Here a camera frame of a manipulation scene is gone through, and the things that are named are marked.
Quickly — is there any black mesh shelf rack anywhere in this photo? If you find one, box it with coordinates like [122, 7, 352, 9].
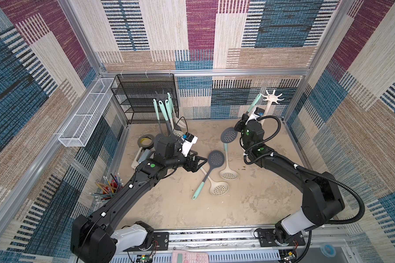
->
[111, 74, 179, 124]

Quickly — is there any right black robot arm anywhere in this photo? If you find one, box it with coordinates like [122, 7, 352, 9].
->
[234, 119, 345, 245]

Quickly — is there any white wire wall basket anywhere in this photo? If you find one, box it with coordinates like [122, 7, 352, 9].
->
[58, 78, 114, 147]

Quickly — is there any pink calculator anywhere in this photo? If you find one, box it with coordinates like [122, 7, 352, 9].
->
[171, 251, 209, 263]

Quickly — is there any grey duct tape roll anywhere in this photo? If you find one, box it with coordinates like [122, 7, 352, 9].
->
[137, 134, 155, 150]

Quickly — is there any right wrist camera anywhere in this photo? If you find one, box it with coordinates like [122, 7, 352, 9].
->
[246, 107, 264, 124]

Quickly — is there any white utensil rack stand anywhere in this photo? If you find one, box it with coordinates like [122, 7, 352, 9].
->
[259, 89, 284, 117]

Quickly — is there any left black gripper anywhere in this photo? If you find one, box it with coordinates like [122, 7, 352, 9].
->
[166, 150, 208, 174]

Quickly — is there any grey utensil rack stand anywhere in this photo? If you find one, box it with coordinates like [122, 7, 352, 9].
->
[151, 91, 185, 139]

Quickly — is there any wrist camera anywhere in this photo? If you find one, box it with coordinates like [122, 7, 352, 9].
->
[246, 107, 264, 124]
[181, 132, 198, 157]

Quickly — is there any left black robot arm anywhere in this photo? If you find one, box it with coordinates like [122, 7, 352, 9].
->
[70, 133, 207, 263]

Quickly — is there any white skimmer mint handle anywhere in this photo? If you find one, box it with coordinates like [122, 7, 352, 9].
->
[167, 93, 186, 129]

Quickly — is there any red pencil cup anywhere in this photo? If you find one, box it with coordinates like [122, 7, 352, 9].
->
[90, 173, 124, 202]

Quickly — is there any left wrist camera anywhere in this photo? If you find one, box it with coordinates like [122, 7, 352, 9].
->
[181, 132, 198, 157]

